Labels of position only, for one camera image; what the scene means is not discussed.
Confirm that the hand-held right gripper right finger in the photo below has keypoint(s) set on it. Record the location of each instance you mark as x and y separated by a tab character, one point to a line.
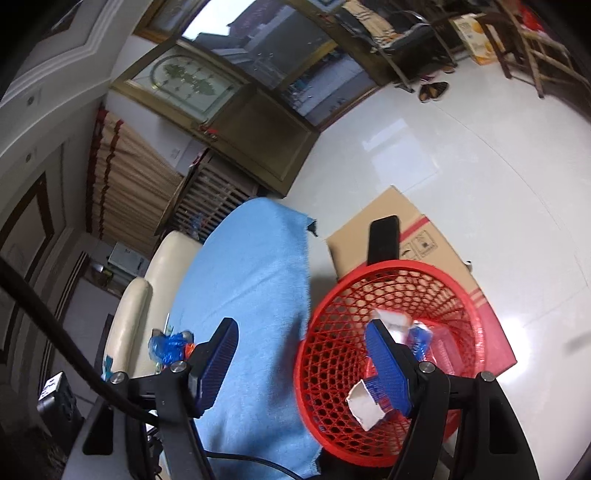
388	369

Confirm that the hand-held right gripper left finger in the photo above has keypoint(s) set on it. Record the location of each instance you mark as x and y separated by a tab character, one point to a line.
216	364

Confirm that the torn white paper carton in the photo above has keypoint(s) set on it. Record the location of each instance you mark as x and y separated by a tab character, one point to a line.
364	406

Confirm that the blue plastic wrapper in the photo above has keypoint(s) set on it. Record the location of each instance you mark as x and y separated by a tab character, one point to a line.
167	346

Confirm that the red plastic mesh basket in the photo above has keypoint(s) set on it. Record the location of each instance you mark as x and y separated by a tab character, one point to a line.
332	369

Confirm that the blue white speckled wrapper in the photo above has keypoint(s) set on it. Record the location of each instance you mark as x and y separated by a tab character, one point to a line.
421	339

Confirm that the crumpled white paper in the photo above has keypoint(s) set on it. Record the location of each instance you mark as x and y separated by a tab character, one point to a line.
392	322

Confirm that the small teal paper scrap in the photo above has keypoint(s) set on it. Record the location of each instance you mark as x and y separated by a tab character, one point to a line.
109	364

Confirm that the blue towel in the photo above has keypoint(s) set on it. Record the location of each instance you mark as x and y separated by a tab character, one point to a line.
258	286

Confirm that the cream leather sofa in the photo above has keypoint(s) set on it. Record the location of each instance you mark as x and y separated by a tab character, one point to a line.
173	258

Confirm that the black smartphone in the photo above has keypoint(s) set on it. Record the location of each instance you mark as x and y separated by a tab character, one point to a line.
383	240

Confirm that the white appliance box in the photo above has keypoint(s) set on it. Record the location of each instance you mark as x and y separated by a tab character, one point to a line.
127	259

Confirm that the brown cardboard box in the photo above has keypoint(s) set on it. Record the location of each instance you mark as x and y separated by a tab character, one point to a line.
369	221

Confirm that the wooden slatted crib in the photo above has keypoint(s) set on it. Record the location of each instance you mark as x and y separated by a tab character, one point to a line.
217	194

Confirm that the beige curtain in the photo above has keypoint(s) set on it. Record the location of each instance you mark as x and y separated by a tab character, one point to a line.
124	184

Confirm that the wooden glass door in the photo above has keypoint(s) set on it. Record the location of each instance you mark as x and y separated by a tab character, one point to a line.
258	134
364	62

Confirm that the brown sandal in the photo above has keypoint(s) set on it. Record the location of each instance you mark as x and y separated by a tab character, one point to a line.
445	69

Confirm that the black metal armchair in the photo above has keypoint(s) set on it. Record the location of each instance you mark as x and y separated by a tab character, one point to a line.
415	37

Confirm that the yellow printed carton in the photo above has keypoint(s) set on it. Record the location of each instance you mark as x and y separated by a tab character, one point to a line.
478	39

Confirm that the striped beige cloth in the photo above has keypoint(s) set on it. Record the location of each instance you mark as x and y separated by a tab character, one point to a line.
374	23

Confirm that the dark wooden stool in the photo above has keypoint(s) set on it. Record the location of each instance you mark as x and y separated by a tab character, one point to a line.
503	41

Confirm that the bamboo chair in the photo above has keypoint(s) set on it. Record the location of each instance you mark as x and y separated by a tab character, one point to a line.
545	50

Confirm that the red plastic bag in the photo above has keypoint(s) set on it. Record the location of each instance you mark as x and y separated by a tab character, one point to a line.
531	18

